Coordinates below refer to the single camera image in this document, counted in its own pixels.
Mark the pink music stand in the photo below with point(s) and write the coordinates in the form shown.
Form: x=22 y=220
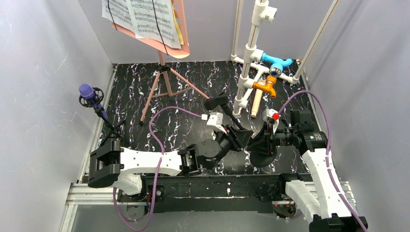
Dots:
x=175 y=82

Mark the pink microphone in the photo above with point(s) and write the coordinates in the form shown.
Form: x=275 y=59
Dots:
x=256 y=102

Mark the black tripod mic stand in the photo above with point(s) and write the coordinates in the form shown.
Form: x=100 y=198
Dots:
x=96 y=104

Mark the white pvc pipe frame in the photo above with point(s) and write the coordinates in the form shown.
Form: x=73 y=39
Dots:
x=253 y=68

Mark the black round-base mic stand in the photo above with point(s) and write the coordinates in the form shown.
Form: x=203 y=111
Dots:
x=208 y=148

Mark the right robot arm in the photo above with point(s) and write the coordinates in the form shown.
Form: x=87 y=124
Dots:
x=326 y=211

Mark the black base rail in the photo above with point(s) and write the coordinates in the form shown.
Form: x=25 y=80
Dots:
x=197 y=193

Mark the orange faucet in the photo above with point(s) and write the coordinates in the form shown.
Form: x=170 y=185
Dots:
x=267 y=86

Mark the purple microphone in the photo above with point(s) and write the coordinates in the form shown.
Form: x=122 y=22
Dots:
x=86 y=92

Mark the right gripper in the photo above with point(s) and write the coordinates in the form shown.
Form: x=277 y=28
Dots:
x=265 y=142

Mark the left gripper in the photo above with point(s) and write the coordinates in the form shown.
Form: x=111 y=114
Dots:
x=239 y=138

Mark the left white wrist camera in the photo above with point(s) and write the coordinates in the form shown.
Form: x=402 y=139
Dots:
x=214 y=120

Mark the blue faucet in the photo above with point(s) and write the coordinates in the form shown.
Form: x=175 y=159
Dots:
x=277 y=64

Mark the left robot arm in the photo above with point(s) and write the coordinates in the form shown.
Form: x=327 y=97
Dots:
x=112 y=165

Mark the sheet music pages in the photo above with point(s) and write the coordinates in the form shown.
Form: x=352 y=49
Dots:
x=146 y=19

